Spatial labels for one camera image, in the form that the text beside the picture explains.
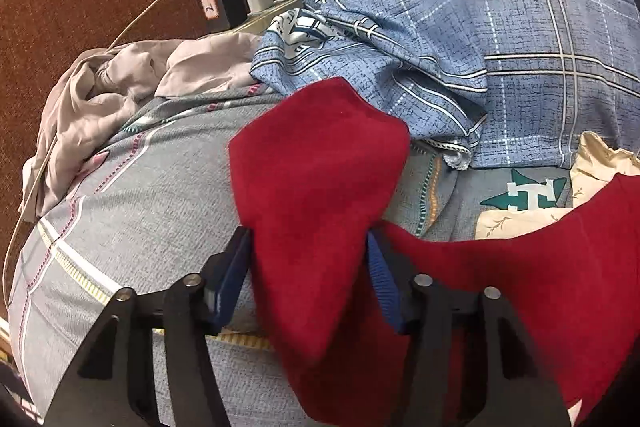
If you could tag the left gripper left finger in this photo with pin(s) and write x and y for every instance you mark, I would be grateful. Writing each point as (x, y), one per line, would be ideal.
(111, 379)

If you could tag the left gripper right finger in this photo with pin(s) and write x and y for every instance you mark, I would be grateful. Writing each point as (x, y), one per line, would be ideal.
(470, 360)

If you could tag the red knit sweater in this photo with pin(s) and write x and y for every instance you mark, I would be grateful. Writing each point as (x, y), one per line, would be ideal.
(315, 173)

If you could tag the grey patterned bed sheet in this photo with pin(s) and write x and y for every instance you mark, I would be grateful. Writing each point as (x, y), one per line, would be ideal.
(156, 202)

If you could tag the cream floral pillow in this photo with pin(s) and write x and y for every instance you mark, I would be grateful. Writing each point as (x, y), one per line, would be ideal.
(528, 205)

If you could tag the beige crumpled garment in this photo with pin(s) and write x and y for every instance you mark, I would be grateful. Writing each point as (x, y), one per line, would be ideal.
(103, 89)

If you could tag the blue plaid quilt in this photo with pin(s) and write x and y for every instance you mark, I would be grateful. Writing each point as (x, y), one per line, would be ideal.
(491, 83)

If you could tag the white power strip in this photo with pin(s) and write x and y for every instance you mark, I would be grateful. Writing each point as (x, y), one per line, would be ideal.
(257, 24)

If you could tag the black power adapter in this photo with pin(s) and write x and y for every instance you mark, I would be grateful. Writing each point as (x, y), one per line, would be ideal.
(223, 15)

